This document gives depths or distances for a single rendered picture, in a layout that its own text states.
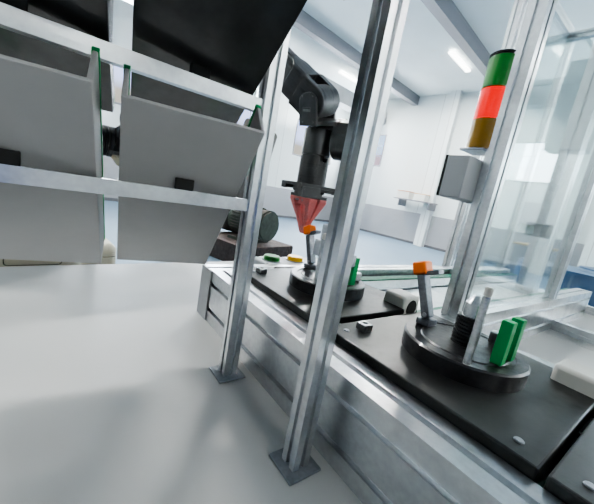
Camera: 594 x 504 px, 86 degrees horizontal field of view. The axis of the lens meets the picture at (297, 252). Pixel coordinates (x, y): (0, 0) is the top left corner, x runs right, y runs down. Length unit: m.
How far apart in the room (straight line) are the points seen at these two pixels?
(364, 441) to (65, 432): 0.30
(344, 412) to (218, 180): 0.29
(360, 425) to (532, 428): 0.15
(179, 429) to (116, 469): 0.07
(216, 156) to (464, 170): 0.41
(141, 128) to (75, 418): 0.31
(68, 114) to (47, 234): 0.18
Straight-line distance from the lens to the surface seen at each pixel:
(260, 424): 0.43
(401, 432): 0.32
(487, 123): 0.66
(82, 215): 0.43
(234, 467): 0.38
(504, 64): 0.69
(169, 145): 0.36
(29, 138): 0.36
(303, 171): 0.63
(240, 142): 0.35
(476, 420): 0.35
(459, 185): 0.61
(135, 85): 0.45
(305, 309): 0.47
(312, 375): 0.32
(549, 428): 0.39
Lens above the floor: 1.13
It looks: 11 degrees down
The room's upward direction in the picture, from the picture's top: 10 degrees clockwise
